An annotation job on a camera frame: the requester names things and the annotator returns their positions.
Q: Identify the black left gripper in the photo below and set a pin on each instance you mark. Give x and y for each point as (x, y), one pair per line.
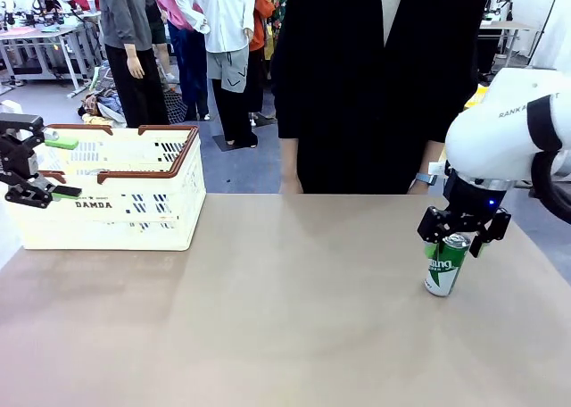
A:
(18, 157)

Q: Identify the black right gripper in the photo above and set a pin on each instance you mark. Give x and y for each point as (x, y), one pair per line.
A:
(473, 201)

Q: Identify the green can with white star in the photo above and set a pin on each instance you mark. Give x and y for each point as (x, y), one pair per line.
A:
(446, 273)

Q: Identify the person's left forearm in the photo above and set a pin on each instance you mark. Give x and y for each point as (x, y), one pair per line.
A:
(432, 157)

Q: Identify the person's right forearm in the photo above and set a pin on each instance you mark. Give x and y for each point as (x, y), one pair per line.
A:
(290, 161)

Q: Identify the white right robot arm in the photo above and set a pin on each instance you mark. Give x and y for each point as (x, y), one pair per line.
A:
(490, 143)

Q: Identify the cream basket with brown rim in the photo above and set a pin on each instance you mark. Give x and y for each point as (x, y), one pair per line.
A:
(111, 233)

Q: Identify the person's left hand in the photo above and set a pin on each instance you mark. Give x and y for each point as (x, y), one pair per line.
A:
(418, 189)

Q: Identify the person's right hand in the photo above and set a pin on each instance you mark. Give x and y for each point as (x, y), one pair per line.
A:
(291, 187)

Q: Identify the blue wrist watch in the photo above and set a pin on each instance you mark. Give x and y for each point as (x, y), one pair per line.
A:
(426, 178)

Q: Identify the pile of clothes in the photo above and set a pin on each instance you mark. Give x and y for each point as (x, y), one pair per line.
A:
(102, 99)

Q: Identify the grey work table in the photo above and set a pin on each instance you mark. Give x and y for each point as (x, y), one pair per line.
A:
(35, 34)

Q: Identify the mannequin in grey shirt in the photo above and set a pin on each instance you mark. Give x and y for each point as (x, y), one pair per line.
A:
(125, 14)

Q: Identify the person's black-clothed torso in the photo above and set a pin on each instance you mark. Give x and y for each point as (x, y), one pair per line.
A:
(357, 90)

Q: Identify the background table with equipment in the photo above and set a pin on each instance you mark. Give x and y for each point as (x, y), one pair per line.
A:
(508, 25)

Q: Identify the mannequin in pink shirt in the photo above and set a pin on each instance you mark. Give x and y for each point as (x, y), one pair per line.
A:
(178, 5)

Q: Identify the white curtain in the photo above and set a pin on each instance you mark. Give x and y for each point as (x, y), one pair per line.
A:
(555, 23)

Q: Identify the mannequin in white shirt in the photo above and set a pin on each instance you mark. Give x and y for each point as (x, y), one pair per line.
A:
(227, 23)

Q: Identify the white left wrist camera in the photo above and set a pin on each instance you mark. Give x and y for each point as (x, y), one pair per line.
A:
(11, 106)

